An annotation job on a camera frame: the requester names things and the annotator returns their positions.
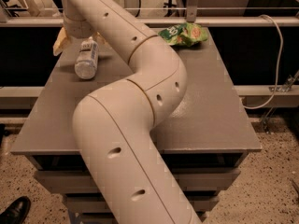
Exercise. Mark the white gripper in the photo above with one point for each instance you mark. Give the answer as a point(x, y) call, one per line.
point(76, 31)

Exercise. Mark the clear plastic water bottle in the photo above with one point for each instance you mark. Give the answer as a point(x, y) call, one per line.
point(87, 61)

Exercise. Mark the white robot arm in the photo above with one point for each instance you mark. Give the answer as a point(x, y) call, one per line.
point(112, 124)

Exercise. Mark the green chip bag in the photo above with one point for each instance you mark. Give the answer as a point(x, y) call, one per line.
point(185, 34)

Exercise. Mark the grey metal railing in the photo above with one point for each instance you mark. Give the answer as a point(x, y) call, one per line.
point(236, 21)

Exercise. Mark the black leather shoe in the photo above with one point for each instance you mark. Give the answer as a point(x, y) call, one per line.
point(17, 212)

